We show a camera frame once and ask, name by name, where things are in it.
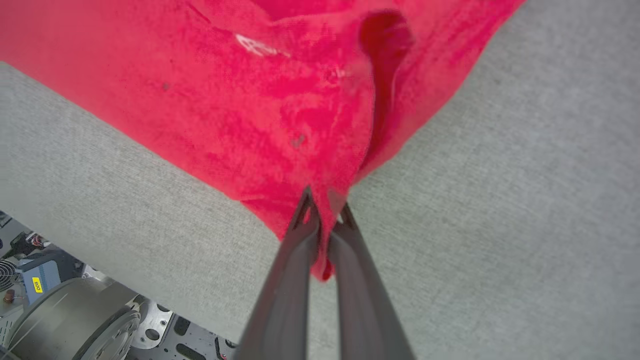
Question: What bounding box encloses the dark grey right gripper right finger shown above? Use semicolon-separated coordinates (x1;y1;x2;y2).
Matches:
327;202;417;360

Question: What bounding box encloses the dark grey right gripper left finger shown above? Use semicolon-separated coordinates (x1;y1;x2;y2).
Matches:
235;186;321;360

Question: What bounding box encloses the red white basketball jersey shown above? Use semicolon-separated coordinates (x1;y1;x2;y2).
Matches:
0;0;526;282

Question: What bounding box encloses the grey fabric sofa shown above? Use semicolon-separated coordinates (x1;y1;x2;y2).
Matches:
0;0;640;360

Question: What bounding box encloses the grey metal robot waist cylinder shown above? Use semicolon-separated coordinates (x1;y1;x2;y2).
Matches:
0;276;143;360

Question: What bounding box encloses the grey box with yellow label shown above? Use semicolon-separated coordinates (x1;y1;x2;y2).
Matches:
15;249;85;306

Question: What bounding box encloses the round fan grille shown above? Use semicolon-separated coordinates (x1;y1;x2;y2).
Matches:
0;257;21;293

